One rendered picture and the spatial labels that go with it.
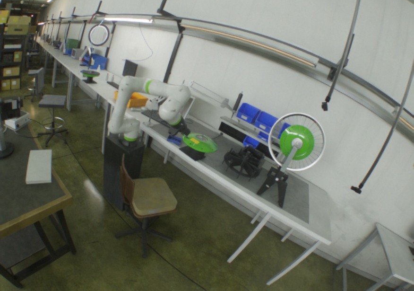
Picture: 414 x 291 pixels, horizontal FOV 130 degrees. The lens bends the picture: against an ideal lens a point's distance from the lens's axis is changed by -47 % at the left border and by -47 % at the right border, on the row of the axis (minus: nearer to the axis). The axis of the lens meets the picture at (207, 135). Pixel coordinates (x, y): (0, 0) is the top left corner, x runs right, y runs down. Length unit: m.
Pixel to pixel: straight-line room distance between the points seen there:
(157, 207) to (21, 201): 0.95
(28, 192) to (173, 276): 1.37
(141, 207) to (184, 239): 0.82
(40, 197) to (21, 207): 0.12
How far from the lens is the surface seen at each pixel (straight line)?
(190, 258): 1.97
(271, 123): 2.19
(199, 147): 1.40
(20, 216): 0.94
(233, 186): 1.44
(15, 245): 1.74
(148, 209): 1.40
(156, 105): 1.80
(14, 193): 1.04
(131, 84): 1.31
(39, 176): 1.05
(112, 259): 1.84
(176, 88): 1.04
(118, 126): 1.52
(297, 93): 2.17
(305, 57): 1.71
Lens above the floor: 1.68
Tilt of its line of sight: 21 degrees down
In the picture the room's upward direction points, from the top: 21 degrees clockwise
